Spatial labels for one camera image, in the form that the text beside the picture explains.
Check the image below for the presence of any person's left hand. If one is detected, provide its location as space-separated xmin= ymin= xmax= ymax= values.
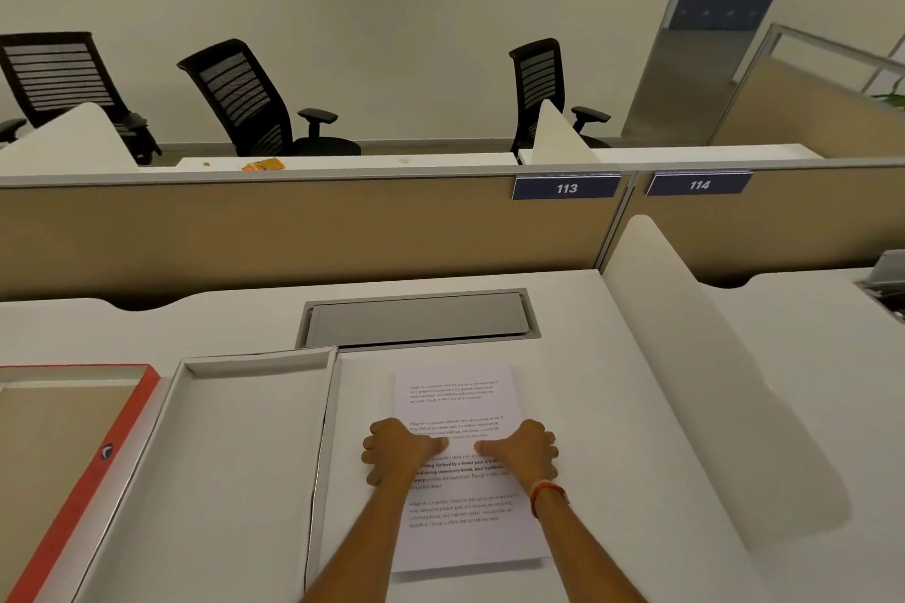
xmin=361 ymin=417 xmax=451 ymax=488

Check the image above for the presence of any person's right hand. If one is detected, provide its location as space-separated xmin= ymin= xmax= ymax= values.
xmin=473 ymin=418 xmax=561 ymax=488

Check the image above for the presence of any printed white paper sheet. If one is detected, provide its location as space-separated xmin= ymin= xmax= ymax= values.
xmin=392 ymin=361 xmax=553 ymax=574

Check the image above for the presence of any person's right forearm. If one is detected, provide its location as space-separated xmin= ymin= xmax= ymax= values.
xmin=530 ymin=482 xmax=649 ymax=603

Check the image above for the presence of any person's left forearm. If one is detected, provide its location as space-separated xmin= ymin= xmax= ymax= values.
xmin=300 ymin=480 xmax=426 ymax=603

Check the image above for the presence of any red thread wristband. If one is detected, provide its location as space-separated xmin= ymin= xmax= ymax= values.
xmin=529 ymin=480 xmax=571 ymax=519

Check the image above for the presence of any white cardboard box lid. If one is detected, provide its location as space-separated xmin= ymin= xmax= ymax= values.
xmin=73 ymin=346 xmax=341 ymax=603

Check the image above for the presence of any white curved desk divider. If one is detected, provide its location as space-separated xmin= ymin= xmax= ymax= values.
xmin=600 ymin=214 xmax=851 ymax=554
xmin=529 ymin=98 xmax=603 ymax=166
xmin=0 ymin=101 xmax=140 ymax=177

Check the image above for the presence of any beige cubicle partition panel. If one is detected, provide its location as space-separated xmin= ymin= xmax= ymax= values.
xmin=0 ymin=157 xmax=905 ymax=305

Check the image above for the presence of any blue number tag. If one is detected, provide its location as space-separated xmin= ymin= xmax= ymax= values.
xmin=512 ymin=174 xmax=622 ymax=201
xmin=645 ymin=171 xmax=755 ymax=198

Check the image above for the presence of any red-edged cardboard box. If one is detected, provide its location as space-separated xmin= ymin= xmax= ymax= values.
xmin=0 ymin=363 xmax=163 ymax=603

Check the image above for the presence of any black mesh office chair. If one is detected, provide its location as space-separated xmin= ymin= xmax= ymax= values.
xmin=508 ymin=38 xmax=613 ymax=155
xmin=177 ymin=39 xmax=363 ymax=158
xmin=0 ymin=32 xmax=163 ymax=166

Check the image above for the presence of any grey desk device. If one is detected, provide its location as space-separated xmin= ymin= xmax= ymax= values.
xmin=854 ymin=248 xmax=905 ymax=326

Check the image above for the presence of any glass-topped partition screen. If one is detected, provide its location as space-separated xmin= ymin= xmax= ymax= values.
xmin=707 ymin=23 xmax=905 ymax=162

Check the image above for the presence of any grey desk cable hatch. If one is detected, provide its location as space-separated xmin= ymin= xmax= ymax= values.
xmin=295 ymin=287 xmax=543 ymax=351

